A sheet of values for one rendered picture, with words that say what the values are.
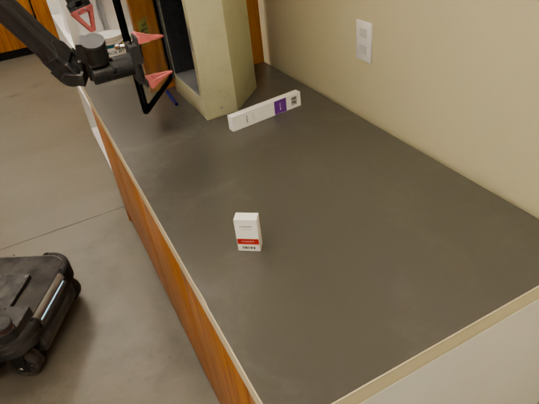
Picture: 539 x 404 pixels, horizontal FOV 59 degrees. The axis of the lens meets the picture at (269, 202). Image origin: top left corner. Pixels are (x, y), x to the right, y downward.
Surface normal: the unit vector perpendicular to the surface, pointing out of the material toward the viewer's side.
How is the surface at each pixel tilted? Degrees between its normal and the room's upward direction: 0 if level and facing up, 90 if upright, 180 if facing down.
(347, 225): 0
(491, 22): 90
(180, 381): 0
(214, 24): 90
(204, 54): 90
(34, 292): 0
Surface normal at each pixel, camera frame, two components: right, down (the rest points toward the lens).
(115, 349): -0.10, -0.81
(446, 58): -0.88, 0.34
